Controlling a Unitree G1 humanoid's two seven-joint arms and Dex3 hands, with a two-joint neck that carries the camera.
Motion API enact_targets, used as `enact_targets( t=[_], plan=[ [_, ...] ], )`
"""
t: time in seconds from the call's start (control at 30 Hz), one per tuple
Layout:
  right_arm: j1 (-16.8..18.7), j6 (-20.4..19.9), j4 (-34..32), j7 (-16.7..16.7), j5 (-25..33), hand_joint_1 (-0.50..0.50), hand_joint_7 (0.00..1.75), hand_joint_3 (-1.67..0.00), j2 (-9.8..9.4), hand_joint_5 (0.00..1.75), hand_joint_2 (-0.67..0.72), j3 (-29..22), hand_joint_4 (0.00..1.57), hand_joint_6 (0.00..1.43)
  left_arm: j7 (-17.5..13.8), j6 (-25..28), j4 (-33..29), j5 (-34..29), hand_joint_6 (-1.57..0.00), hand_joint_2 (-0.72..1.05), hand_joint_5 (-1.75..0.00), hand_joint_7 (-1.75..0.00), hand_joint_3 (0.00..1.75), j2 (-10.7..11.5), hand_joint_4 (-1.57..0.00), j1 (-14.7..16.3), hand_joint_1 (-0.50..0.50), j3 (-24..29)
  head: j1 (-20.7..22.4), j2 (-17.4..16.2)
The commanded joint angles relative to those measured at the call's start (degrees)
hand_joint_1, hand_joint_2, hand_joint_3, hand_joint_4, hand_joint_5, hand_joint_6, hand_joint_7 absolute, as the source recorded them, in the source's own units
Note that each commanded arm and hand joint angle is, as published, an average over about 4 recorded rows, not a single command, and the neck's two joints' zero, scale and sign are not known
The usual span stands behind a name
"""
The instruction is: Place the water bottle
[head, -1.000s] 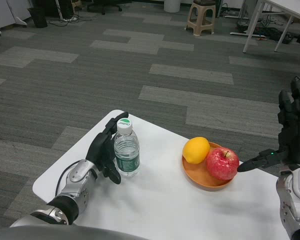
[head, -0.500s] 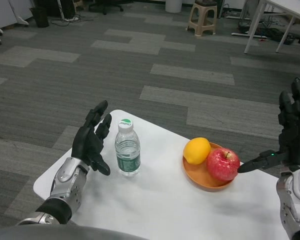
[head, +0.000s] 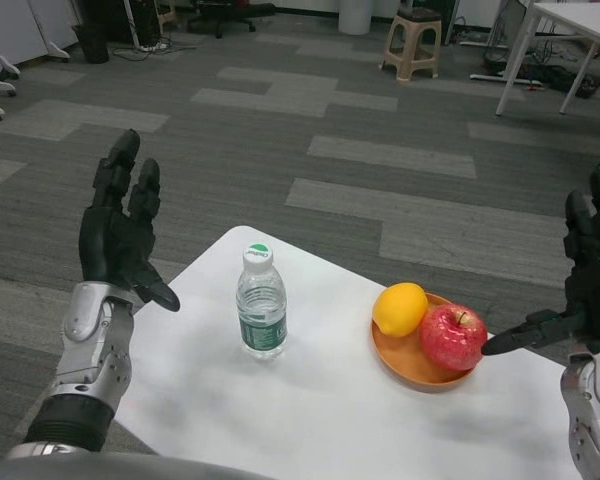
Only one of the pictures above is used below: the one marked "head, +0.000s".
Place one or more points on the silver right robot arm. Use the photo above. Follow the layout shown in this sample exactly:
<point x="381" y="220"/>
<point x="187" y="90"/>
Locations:
<point x="592" y="415"/>

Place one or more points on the green potted plant white pot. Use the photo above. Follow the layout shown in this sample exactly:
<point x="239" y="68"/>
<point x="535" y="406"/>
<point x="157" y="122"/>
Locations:
<point x="352" y="15"/>

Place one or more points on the orange plate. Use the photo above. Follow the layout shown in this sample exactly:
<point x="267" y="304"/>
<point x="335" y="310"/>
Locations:
<point x="405" y="360"/>

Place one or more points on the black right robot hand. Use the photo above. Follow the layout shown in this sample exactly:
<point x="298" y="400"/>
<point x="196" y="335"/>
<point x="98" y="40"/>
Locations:
<point x="587" y="280"/>

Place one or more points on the yellow lemon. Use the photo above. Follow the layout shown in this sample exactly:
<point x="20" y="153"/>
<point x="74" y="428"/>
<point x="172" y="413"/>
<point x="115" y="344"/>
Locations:
<point x="399" y="309"/>

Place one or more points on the red apple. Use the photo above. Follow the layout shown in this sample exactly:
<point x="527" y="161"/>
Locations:
<point x="453" y="337"/>

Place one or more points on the white partition panel with feet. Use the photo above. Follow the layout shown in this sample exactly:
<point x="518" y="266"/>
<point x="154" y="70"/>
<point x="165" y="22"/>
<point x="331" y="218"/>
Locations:
<point x="10" y="45"/>

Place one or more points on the beige plastic stool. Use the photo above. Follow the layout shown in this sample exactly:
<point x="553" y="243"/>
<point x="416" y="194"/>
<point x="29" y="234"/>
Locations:
<point x="412" y="42"/>

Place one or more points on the white power strip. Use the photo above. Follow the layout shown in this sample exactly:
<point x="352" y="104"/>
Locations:
<point x="152" y="46"/>

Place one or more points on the black waste bin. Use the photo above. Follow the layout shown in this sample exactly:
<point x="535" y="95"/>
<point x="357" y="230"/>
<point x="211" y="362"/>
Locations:
<point x="91" y="44"/>

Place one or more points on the white desk with monitor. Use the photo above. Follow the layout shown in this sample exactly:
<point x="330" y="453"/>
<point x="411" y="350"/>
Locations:
<point x="140" y="22"/>

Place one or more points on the clear water bottle white cap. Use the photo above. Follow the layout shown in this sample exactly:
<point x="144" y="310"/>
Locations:
<point x="261" y="310"/>

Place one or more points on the white office table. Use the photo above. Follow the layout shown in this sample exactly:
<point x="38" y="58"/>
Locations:
<point x="555" y="45"/>

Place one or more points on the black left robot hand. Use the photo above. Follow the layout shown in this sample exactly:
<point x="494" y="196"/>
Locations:
<point x="117" y="235"/>

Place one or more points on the black green equipment rack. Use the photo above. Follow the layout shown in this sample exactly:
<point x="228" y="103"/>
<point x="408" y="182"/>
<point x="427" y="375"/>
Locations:
<point x="447" y="20"/>

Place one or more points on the black office chair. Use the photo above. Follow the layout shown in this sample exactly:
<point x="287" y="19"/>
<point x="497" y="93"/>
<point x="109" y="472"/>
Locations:
<point x="220" y="15"/>

